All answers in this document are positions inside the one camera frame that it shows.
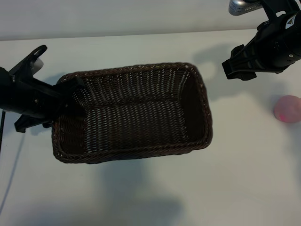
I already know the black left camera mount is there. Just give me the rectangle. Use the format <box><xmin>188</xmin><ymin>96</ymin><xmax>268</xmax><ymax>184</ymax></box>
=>
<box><xmin>8</xmin><ymin>44</ymin><xmax>48</xmax><ymax>80</ymax></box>

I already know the pink peach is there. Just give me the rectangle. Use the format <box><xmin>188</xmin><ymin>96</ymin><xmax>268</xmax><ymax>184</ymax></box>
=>
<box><xmin>273</xmin><ymin>94</ymin><xmax>301</xmax><ymax>123</ymax></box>

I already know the black braided cable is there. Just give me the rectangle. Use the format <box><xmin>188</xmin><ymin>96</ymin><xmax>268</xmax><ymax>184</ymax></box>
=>
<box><xmin>0</xmin><ymin>112</ymin><xmax>7</xmax><ymax>151</ymax></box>

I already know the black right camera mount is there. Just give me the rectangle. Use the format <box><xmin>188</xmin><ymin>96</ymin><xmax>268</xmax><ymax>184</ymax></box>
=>
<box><xmin>260</xmin><ymin>0</ymin><xmax>292</xmax><ymax>21</ymax></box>

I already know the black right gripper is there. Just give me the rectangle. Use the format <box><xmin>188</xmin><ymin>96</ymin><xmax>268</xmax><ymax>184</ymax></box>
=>
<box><xmin>222</xmin><ymin>9</ymin><xmax>301</xmax><ymax>81</ymax></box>

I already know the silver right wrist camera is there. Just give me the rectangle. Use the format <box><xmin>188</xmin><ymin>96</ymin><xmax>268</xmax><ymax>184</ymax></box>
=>
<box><xmin>228</xmin><ymin>0</ymin><xmax>264</xmax><ymax>16</ymax></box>

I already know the dark brown wicker basket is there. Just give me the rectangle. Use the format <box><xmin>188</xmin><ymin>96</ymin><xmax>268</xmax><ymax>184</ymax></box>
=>
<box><xmin>51</xmin><ymin>62</ymin><xmax>214</xmax><ymax>165</ymax></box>

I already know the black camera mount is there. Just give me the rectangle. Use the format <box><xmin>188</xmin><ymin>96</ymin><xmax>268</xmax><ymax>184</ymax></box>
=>
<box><xmin>8</xmin><ymin>44</ymin><xmax>48</xmax><ymax>80</ymax></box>
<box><xmin>260</xmin><ymin>0</ymin><xmax>292</xmax><ymax>21</ymax></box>

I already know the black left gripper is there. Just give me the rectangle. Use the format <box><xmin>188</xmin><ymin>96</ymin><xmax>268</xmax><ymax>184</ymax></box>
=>
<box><xmin>10</xmin><ymin>75</ymin><xmax>89</xmax><ymax>134</ymax></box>

